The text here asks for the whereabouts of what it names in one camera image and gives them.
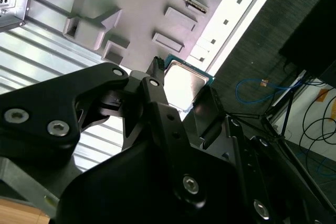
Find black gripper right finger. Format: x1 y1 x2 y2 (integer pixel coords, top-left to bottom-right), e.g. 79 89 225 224
193 87 336 224

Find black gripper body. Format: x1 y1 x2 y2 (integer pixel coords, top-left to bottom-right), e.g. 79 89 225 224
56 140 263 224

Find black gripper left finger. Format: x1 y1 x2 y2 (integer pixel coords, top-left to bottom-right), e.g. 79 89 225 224
0 56 190 159

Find silver CPU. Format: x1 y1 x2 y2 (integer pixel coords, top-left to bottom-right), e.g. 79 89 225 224
164 53 216 112

